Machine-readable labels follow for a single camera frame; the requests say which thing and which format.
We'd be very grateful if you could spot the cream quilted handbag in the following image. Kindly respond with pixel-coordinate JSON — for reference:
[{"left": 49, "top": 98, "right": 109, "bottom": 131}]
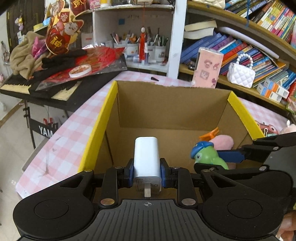
[{"left": 193, "top": 0, "right": 226, "bottom": 9}]

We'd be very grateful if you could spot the green frog figure blue cap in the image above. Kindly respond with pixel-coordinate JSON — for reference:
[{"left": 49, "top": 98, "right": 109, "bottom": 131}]
[{"left": 190, "top": 141, "right": 229, "bottom": 170}]

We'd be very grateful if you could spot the round tape roll on keyboard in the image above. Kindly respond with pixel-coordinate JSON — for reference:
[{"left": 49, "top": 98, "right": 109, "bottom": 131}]
[{"left": 69, "top": 64, "right": 92, "bottom": 78}]

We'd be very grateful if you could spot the pink plush pig toy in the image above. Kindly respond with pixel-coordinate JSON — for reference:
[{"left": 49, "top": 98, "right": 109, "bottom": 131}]
[{"left": 280, "top": 120, "right": 296, "bottom": 135}]

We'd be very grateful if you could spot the white quilted pearl handbag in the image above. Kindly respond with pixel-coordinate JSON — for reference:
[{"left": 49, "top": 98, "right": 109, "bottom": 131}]
[{"left": 227, "top": 54, "right": 255, "bottom": 88}]

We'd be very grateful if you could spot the pink plush ball toy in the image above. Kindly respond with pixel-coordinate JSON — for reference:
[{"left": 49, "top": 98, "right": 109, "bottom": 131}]
[{"left": 199, "top": 126, "right": 235, "bottom": 170}]

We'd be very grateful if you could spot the red tassel doll ornament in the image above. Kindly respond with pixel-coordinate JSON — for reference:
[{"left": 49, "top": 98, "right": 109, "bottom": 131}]
[{"left": 138, "top": 27, "right": 146, "bottom": 62}]

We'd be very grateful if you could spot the black yamaha keyboard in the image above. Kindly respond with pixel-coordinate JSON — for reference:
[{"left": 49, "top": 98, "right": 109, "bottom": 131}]
[{"left": 1, "top": 71, "right": 121, "bottom": 112}]

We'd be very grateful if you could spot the white cubby shelf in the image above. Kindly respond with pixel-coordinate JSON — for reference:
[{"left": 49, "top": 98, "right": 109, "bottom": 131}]
[{"left": 82, "top": 3, "right": 187, "bottom": 78}]

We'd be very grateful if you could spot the white power adapter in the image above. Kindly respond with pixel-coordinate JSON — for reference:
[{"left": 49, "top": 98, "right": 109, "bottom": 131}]
[{"left": 133, "top": 137, "right": 162, "bottom": 198}]

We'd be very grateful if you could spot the red gold fortune god decoration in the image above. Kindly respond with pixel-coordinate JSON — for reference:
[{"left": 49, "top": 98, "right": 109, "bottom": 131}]
[{"left": 45, "top": 1, "right": 84, "bottom": 55}]

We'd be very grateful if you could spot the wooden bookshelf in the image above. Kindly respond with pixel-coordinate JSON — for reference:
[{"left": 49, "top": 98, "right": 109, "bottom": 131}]
[{"left": 186, "top": 1, "right": 295, "bottom": 112}]

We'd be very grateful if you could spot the orange blue medicine box lower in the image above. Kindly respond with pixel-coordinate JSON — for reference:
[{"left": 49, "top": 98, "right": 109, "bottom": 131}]
[{"left": 256, "top": 83, "right": 282, "bottom": 103}]

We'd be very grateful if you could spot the black binder clip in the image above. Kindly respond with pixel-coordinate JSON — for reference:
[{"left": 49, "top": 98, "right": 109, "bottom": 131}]
[{"left": 255, "top": 120, "right": 279, "bottom": 137}]

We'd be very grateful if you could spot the yellow cardboard box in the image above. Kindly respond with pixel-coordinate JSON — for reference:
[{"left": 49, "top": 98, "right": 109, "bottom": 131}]
[{"left": 79, "top": 81, "right": 263, "bottom": 174}]

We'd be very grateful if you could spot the beige plush blanket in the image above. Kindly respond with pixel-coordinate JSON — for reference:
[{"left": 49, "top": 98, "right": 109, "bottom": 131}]
[{"left": 10, "top": 31, "right": 51, "bottom": 79}]

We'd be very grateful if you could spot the pink sticker cylinder box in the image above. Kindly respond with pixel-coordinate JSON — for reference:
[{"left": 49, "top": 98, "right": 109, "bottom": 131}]
[{"left": 191, "top": 47, "right": 224, "bottom": 88}]

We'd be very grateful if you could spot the orange blue medicine box upper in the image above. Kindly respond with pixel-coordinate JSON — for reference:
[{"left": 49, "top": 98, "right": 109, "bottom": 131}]
[{"left": 263, "top": 79, "right": 289, "bottom": 98}]

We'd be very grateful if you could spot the orange blue medicine box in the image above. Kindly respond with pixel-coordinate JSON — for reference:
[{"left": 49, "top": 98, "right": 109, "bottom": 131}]
[
  {"left": 263, "top": 79, "right": 289, "bottom": 98},
  {"left": 256, "top": 83, "right": 282, "bottom": 103}
]

